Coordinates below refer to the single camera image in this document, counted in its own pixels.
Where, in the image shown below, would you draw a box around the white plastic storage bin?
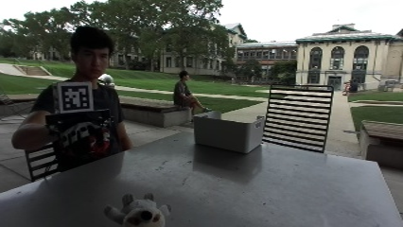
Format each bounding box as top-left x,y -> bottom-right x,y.
193,111 -> 267,155

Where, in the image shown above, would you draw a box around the long stone bench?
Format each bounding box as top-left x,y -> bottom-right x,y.
117,96 -> 194,129

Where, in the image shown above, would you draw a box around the outdoor concrete stairs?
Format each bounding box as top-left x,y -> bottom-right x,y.
13,64 -> 53,77

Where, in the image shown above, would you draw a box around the the person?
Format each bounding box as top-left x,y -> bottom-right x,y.
12,26 -> 134,173

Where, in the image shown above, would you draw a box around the large green tree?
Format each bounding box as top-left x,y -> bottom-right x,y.
67,0 -> 237,72

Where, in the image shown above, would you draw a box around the black slatted metal chair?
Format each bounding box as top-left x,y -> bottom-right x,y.
262,83 -> 335,154
24,143 -> 60,183

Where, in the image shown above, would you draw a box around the cream building with arched windows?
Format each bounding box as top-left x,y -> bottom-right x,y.
295,23 -> 403,91

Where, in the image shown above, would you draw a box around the white marker cube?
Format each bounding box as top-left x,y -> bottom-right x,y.
52,81 -> 96,114

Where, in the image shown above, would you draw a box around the white plush toy animal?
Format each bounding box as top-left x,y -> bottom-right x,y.
104,192 -> 173,227

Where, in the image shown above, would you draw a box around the stone bench with wooden top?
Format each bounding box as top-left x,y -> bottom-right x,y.
359,119 -> 403,170

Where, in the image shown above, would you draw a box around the brick building with green roof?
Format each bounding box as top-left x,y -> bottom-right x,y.
234,40 -> 299,83

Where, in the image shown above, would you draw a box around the white round sculpture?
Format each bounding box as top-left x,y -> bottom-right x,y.
97,73 -> 116,88

